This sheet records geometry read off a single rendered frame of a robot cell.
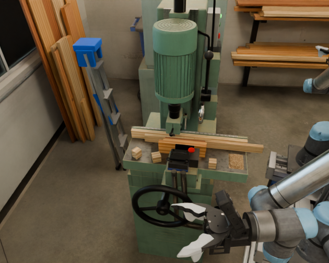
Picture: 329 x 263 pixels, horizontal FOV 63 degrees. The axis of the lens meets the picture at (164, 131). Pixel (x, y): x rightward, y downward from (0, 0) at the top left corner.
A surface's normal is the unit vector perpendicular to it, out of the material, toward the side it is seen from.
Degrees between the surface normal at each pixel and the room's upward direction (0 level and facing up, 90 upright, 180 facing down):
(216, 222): 8
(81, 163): 1
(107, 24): 90
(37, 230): 1
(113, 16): 90
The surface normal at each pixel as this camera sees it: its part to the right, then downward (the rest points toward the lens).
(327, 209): -0.03, -0.86
